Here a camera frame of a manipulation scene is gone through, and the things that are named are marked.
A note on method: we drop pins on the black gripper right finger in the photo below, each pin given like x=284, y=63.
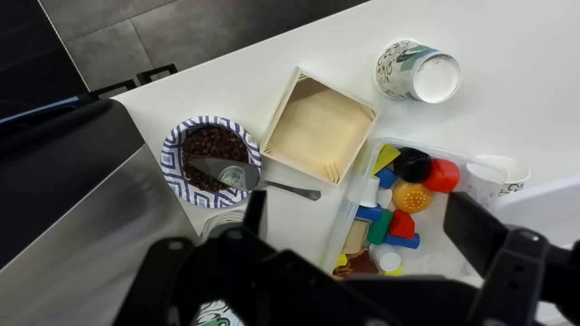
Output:
x=477, y=237

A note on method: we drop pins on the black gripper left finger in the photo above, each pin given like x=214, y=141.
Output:
x=255, y=210

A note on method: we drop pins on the clear plastic toy container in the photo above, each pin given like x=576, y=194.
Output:
x=444, y=241

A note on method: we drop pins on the metal spoon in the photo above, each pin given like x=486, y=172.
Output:
x=232, y=174

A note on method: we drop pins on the plain white paper cup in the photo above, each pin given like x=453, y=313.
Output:
x=495, y=174

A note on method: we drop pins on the red bottle cap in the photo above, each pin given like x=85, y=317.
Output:
x=442, y=174

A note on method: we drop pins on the long blue cylinder block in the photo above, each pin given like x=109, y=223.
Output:
x=402, y=241

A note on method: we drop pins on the red block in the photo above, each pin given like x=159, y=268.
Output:
x=402, y=225

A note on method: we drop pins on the orange bottle cap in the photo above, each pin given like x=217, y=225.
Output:
x=411, y=196

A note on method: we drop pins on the coffee beans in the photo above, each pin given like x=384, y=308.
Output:
x=210, y=145

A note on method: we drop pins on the blue patterned paper bowl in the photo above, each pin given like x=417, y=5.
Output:
x=174, y=163

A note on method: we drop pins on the green block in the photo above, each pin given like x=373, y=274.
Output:
x=381, y=226

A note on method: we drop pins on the black bottle cap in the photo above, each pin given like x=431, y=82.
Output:
x=413, y=163

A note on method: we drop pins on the plain wooden block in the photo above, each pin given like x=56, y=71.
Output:
x=355, y=235

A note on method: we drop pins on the square wooden box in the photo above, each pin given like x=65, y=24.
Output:
x=319, y=127

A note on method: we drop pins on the small blue block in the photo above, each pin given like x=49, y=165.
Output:
x=386, y=178

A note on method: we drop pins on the short blue cylinder block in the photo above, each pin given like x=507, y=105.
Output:
x=370, y=212

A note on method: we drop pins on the brown block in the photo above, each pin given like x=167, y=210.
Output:
x=362, y=264

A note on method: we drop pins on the yellow triangle block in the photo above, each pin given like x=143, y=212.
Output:
x=384, y=158

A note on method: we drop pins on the printed paper cup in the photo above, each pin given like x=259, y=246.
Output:
x=410, y=69

